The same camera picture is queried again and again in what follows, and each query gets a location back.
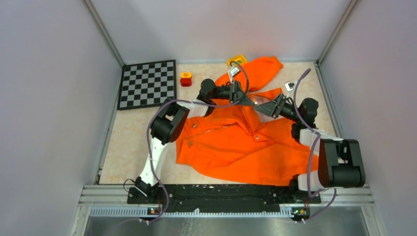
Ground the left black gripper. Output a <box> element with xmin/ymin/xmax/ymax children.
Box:
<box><xmin>209</xmin><ymin>80</ymin><xmax>254</xmax><ymax>106</ymax></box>

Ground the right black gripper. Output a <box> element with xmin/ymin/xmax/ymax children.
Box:
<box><xmin>253</xmin><ymin>93</ymin><xmax>301</xmax><ymax>123</ymax></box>

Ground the orange jacket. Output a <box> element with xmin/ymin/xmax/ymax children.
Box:
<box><xmin>176</xmin><ymin>56</ymin><xmax>322</xmax><ymax>187</ymax></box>

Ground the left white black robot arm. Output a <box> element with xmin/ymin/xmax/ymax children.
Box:
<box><xmin>134</xmin><ymin>76</ymin><xmax>255</xmax><ymax>203</ymax></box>

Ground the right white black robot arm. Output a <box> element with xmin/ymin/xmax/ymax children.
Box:
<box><xmin>254</xmin><ymin>94</ymin><xmax>365</xmax><ymax>203</ymax></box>

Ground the yellow toy crate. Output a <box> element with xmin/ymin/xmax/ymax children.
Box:
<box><xmin>227</xmin><ymin>54</ymin><xmax>248</xmax><ymax>66</ymax></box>

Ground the red and yellow block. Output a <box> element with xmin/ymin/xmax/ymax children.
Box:
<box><xmin>180</xmin><ymin>72</ymin><xmax>192</xmax><ymax>87</ymax></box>

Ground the black and white chessboard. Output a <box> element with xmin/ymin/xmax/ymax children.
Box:
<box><xmin>117</xmin><ymin>59</ymin><xmax>177</xmax><ymax>110</ymax></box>

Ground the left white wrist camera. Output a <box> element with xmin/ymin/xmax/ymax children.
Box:
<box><xmin>228</xmin><ymin>66</ymin><xmax>240</xmax><ymax>83</ymax></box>

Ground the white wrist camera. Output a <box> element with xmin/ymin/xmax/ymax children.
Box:
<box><xmin>228</xmin><ymin>66</ymin><xmax>240</xmax><ymax>83</ymax></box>
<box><xmin>284</xmin><ymin>80</ymin><xmax>298</xmax><ymax>93</ymax></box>

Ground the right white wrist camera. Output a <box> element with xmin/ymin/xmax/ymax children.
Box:
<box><xmin>284</xmin><ymin>80</ymin><xmax>298</xmax><ymax>93</ymax></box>

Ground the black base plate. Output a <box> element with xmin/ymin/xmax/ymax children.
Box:
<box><xmin>127</xmin><ymin>184</ymin><xmax>321</xmax><ymax>214</ymax></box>

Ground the aluminium frame rail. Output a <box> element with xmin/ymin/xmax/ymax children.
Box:
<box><xmin>70</xmin><ymin>184</ymin><xmax>383</xmax><ymax>236</ymax></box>

